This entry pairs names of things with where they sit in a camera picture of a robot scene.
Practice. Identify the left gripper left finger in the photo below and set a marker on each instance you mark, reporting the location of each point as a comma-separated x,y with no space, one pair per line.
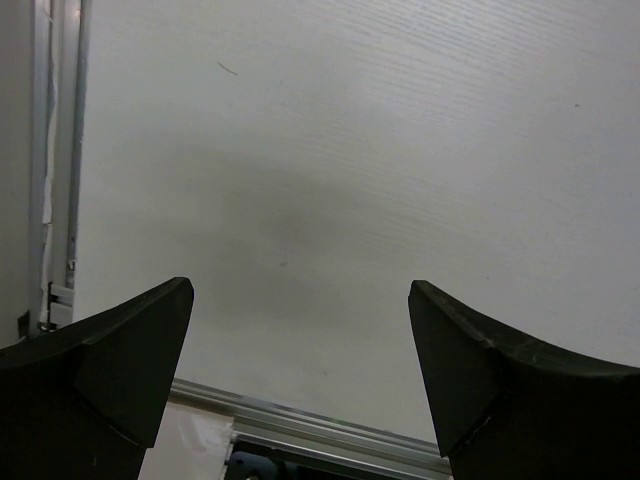
87,401

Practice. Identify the left aluminium frame rail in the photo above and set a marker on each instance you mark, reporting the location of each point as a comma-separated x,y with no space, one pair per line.
60,40

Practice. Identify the front aluminium frame rail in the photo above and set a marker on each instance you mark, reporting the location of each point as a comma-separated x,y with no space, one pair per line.
321,443

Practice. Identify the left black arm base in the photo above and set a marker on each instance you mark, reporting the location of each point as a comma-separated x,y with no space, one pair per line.
252,461

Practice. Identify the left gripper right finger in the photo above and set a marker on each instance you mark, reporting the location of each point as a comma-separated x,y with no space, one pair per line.
506,405

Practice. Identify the aluminium frame rail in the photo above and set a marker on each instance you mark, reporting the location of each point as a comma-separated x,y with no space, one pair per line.
60,40
321,443

